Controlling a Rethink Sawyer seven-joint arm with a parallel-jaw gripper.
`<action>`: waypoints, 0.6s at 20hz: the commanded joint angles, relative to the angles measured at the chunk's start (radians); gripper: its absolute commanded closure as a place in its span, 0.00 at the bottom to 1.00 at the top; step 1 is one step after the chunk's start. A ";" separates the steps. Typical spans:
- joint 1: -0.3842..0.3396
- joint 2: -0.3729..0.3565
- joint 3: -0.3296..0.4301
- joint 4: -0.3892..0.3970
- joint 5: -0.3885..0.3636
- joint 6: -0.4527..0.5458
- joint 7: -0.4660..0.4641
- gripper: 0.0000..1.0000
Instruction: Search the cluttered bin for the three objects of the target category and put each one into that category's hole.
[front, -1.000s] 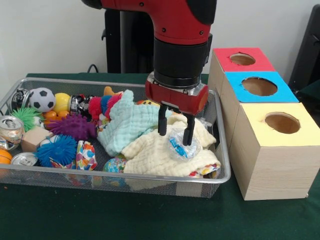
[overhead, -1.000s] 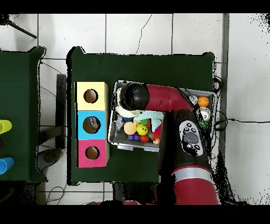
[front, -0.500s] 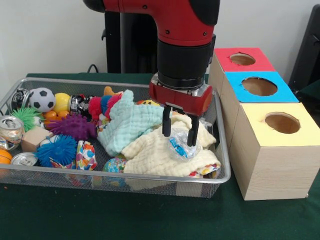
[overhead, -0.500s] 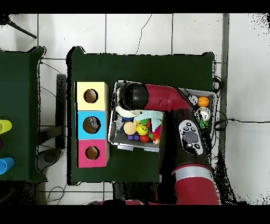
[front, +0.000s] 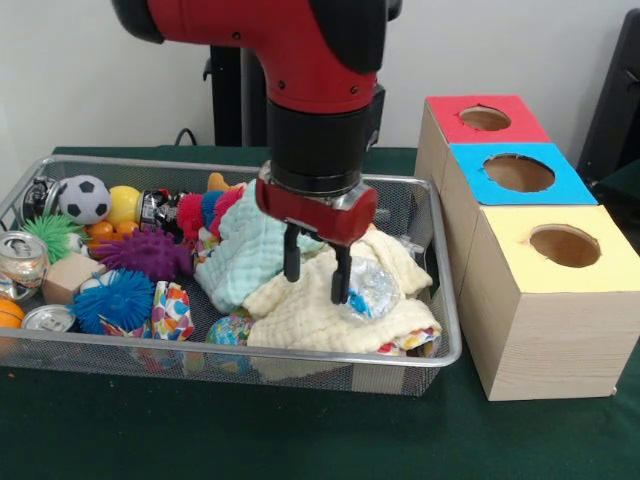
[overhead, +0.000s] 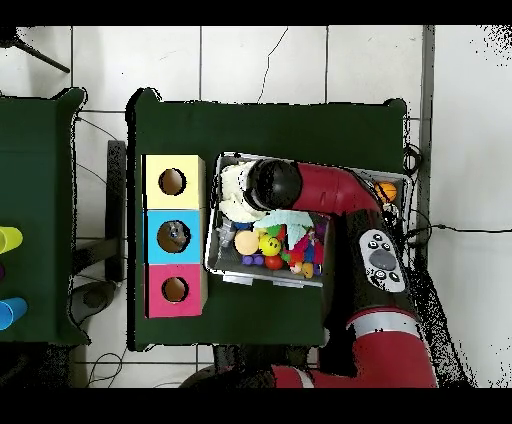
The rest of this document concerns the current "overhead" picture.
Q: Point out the mint green waffle cloth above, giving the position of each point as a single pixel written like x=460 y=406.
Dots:
x=292 y=222

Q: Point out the crushed clear plastic bottle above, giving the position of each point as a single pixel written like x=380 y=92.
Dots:
x=175 y=234

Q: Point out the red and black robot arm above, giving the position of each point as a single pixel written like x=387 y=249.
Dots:
x=332 y=188

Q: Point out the wooden box with three holes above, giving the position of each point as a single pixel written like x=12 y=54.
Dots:
x=188 y=192

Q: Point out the cream yellow waffle cloth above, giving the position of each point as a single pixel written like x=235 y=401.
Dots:
x=232 y=192

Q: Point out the orange round foam ball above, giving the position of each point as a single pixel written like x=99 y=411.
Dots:
x=246 y=243

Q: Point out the yellow smiley ball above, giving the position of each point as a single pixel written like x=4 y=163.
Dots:
x=270 y=245

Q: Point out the purple toy block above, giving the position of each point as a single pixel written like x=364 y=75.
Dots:
x=252 y=260

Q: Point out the red orange ball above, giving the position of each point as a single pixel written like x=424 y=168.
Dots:
x=274 y=262

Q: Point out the colourful spiky caterpillar toy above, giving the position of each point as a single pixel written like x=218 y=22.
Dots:
x=306 y=250

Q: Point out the small tan plush animal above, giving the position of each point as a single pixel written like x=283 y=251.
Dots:
x=303 y=269

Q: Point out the dark green table cloth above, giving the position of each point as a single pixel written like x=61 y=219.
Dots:
x=280 y=136

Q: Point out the orange toy basketball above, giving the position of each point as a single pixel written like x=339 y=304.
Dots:
x=387 y=192

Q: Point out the green cloth side table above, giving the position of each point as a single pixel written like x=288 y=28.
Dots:
x=36 y=180

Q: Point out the yellow plastic cup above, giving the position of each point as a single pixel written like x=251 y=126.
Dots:
x=10 y=239

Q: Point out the blue plastic cup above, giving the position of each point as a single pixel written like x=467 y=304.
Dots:
x=12 y=312

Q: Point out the black tripod leg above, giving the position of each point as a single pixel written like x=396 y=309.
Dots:
x=40 y=55

